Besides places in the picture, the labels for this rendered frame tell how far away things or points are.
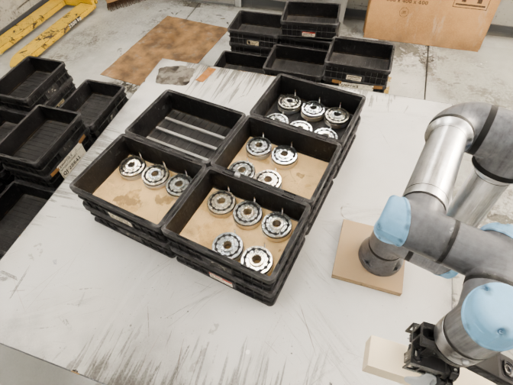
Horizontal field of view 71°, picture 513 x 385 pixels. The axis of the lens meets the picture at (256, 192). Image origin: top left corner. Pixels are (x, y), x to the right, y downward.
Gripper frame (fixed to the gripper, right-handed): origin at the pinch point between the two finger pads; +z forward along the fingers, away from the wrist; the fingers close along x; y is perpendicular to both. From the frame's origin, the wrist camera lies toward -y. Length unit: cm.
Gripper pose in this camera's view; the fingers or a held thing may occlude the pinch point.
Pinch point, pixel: (427, 370)
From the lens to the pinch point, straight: 88.0
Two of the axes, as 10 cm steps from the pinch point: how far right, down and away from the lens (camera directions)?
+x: -3.1, 7.7, -5.6
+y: -9.5, -2.2, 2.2
